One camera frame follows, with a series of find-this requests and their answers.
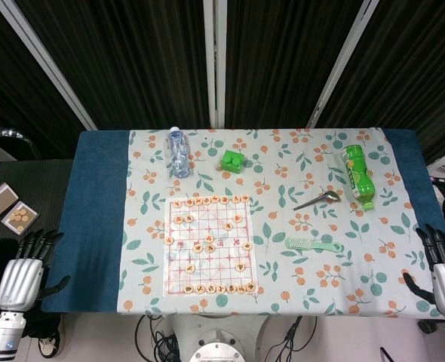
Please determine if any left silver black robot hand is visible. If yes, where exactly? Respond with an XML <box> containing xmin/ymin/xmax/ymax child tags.
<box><xmin>0</xmin><ymin>228</ymin><xmax>72</xmax><ymax>312</ymax></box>

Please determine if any grey robot base column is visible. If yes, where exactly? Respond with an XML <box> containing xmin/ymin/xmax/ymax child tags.
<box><xmin>167</xmin><ymin>314</ymin><xmax>269</xmax><ymax>362</ymax></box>

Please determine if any cardboard chess piece box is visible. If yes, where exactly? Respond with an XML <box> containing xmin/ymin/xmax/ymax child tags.
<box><xmin>0</xmin><ymin>201</ymin><xmax>41</xmax><ymax>235</ymax></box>

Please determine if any Chinese chess board sheet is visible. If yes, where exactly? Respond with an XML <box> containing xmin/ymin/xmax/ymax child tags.
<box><xmin>163</xmin><ymin>195</ymin><xmax>259</xmax><ymax>297</ymax></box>

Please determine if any black caster wheel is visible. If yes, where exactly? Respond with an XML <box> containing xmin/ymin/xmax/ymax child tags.
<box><xmin>417</xmin><ymin>319</ymin><xmax>440</xmax><ymax>335</ymax></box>

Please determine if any black and white shoe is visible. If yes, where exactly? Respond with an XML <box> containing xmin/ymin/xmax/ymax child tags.
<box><xmin>37</xmin><ymin>335</ymin><xmax>60</xmax><ymax>358</ymax></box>

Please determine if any empty cardboard box lid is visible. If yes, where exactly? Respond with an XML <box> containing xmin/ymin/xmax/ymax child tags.
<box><xmin>0</xmin><ymin>182</ymin><xmax>19</xmax><ymax>216</ymax></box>

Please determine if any blue table cloth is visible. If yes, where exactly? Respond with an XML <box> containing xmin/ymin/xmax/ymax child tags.
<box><xmin>40</xmin><ymin>129</ymin><xmax>445</xmax><ymax>314</ymax></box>

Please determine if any light green hair brush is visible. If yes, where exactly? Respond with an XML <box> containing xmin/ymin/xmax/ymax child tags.
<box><xmin>284</xmin><ymin>237</ymin><xmax>343</xmax><ymax>254</ymax></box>

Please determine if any green soda bottle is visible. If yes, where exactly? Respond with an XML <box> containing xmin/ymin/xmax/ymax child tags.
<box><xmin>339</xmin><ymin>144</ymin><xmax>376</xmax><ymax>211</ymax></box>

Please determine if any metal spoon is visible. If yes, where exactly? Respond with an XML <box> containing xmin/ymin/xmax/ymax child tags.
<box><xmin>291</xmin><ymin>190</ymin><xmax>341</xmax><ymax>211</ymax></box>

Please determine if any clear plastic water bottle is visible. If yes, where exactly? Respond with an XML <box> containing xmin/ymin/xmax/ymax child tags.
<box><xmin>167</xmin><ymin>126</ymin><xmax>194</xmax><ymax>179</ymax></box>

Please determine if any floral patterned cloth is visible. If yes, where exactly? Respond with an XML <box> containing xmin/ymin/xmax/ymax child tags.
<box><xmin>116</xmin><ymin>127</ymin><xmax>445</xmax><ymax>318</ymax></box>

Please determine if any green toy building block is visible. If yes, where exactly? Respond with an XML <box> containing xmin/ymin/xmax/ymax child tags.
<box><xmin>217</xmin><ymin>149</ymin><xmax>246</xmax><ymax>174</ymax></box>

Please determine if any black pleated curtain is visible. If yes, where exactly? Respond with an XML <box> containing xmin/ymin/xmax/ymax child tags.
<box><xmin>0</xmin><ymin>0</ymin><xmax>445</xmax><ymax>165</ymax></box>

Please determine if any black cable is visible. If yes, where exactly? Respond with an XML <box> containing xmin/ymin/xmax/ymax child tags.
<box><xmin>134</xmin><ymin>314</ymin><xmax>188</xmax><ymax>362</ymax></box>
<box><xmin>263</xmin><ymin>315</ymin><xmax>318</xmax><ymax>362</ymax></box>

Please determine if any white frame post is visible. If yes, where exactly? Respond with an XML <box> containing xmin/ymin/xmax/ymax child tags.
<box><xmin>0</xmin><ymin>0</ymin><xmax>98</xmax><ymax>131</ymax></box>
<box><xmin>202</xmin><ymin>0</ymin><xmax>228</xmax><ymax>129</ymax></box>
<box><xmin>306</xmin><ymin>0</ymin><xmax>381</xmax><ymax>122</ymax></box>

